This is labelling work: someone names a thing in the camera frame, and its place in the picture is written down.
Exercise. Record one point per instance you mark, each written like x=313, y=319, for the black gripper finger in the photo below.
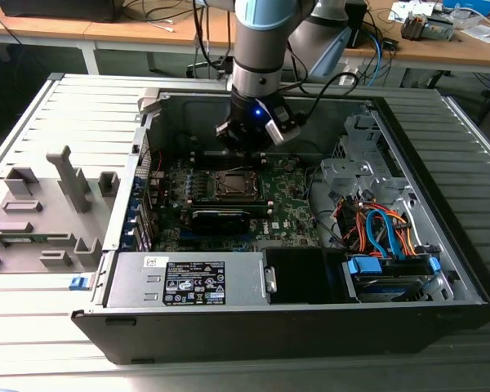
x=230, y=134
x=259, y=141

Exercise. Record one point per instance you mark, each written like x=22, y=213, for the metal CPU locking lever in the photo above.
x=237, y=167
x=245, y=197

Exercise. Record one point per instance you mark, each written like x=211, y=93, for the silver green CPU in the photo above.
x=233, y=182

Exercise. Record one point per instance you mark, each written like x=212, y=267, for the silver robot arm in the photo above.
x=261, y=49

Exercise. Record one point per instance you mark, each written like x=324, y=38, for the CPU socket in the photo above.
x=217, y=185

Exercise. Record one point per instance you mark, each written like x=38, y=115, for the CPU cooler heatsink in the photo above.
x=412, y=26

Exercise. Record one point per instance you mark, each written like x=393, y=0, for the round coin cell battery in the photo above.
x=289, y=163

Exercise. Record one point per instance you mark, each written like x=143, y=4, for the black chair base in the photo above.
x=204, y=65

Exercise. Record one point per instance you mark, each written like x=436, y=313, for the green RAM stick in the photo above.
x=258, y=208
x=20, y=239

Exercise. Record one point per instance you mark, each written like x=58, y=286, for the green motherboard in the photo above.
x=286, y=204

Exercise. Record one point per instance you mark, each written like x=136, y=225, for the silver metal drive cage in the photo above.
x=351, y=171

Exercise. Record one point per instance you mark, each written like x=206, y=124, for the small black upright box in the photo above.
x=357, y=24

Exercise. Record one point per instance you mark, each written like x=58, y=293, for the silver power supply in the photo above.
x=130, y=279

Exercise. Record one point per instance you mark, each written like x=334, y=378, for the white paper sheet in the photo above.
x=404, y=10

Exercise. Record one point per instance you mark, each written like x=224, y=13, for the grey parts rack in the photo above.
x=57, y=204

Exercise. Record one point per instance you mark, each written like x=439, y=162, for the wooden desk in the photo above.
x=433, y=51
x=65, y=30

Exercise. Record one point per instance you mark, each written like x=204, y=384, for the hard disk with blue carrier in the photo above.
x=388, y=289

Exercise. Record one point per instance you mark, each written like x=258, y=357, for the black grey PC case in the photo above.
x=228, y=337

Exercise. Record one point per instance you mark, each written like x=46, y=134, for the grey drive unit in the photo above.
x=439, y=29

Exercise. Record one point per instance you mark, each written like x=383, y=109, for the black computer box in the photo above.
x=57, y=10

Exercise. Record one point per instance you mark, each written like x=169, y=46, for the blue plastic latch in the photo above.
x=77, y=282

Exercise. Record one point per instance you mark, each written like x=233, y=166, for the blue cardboard box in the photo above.
x=469, y=5

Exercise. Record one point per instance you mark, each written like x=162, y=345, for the clear plastic bag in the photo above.
x=479, y=30

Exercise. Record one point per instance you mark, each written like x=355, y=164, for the white depth camera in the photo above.
x=275, y=132

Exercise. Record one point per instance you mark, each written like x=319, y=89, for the grey case corner bracket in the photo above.
x=149, y=100

